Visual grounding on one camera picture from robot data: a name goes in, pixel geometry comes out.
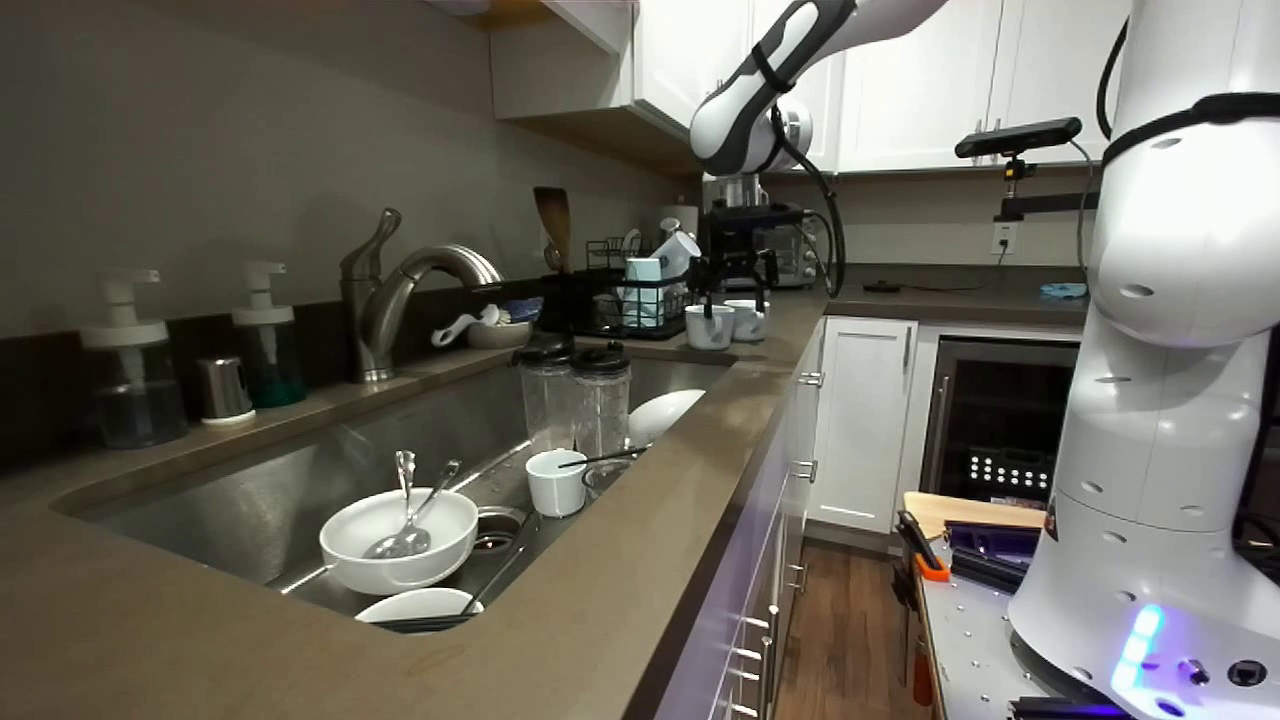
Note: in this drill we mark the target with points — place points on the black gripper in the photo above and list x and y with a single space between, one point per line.
733 244

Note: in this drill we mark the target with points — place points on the white cup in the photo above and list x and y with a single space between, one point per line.
708 324
751 324

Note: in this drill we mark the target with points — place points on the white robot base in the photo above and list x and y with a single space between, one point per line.
1138 581

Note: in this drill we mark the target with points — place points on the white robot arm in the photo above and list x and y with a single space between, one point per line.
740 131

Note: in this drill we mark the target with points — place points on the stainless steel sink basin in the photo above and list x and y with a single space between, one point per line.
264 523

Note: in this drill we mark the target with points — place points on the white mug in sink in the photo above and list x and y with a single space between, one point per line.
558 480

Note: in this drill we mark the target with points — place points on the small metal cup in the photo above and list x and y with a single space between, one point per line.
222 389

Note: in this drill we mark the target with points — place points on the clear blender jar black lid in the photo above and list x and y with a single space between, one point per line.
602 383

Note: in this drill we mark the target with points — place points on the large white tilted plate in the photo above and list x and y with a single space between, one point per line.
655 419

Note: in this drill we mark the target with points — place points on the white lower cabinet door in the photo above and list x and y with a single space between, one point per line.
861 420

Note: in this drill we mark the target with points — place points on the white upper cabinets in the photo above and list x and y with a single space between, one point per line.
630 75

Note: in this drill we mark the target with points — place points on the black wine cooler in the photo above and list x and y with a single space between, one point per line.
992 419

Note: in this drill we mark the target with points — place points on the wooden cutting board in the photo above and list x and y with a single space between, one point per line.
936 511

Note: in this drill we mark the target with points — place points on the chrome kitchen faucet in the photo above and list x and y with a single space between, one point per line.
378 298

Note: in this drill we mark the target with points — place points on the metal spoon in bowl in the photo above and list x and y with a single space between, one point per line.
408 537

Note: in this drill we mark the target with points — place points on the white small plate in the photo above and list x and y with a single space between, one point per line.
423 611

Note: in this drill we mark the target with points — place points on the soap dispenser right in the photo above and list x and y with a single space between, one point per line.
264 329

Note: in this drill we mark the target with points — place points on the soap dispenser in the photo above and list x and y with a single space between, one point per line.
134 383
264 329

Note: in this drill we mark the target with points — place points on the soap dispenser left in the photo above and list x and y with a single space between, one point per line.
134 383

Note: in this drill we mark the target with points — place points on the black wire dish rack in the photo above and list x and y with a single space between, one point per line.
644 302

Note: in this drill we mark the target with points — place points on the black camera on stand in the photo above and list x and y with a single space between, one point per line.
1009 147

